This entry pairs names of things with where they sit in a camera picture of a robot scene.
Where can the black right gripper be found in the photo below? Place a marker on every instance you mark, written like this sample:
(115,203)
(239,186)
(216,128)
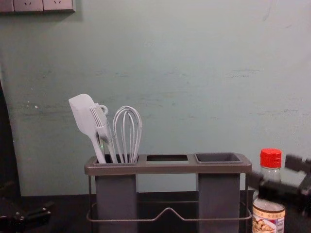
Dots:
(300,205)

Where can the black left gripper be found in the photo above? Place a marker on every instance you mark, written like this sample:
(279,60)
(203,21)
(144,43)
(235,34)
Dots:
(12,219)

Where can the clear bottle with red cap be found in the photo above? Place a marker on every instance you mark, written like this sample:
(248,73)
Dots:
(268,213)

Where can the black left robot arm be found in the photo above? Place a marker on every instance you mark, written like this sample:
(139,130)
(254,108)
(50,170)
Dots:
(8,157)

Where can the black table cloth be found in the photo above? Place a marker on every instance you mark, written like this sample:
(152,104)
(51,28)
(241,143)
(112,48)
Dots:
(68,208)

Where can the grey plastic utensil cup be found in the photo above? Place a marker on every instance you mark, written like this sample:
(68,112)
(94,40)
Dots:
(116,194)
(218,194)

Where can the pale grey silicone brush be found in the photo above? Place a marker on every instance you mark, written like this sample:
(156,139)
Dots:
(96,117)

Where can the grey metal utensil rack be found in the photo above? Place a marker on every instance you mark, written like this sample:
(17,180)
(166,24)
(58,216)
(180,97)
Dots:
(167,168)

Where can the pale grey silicone spatula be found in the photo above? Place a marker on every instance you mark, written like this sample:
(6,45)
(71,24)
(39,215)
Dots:
(81,109)

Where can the pale grey whisk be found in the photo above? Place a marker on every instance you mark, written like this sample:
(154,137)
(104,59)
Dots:
(126,136)

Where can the grey wall socket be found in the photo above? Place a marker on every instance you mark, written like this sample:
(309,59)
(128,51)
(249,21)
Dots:
(58,4)
(28,4)

